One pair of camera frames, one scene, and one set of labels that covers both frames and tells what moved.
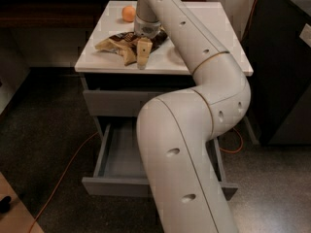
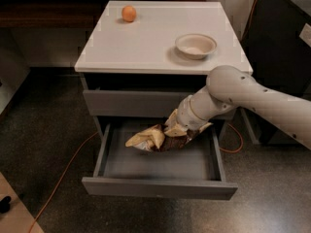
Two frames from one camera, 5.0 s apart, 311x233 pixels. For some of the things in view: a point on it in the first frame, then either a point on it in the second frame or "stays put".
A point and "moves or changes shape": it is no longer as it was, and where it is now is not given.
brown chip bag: x=125 y=45 moves or changes shape
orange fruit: x=128 y=14 stays put
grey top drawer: x=117 y=103 stays put
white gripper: x=146 y=28 -> x=185 y=115
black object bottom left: x=4 y=204 stays put
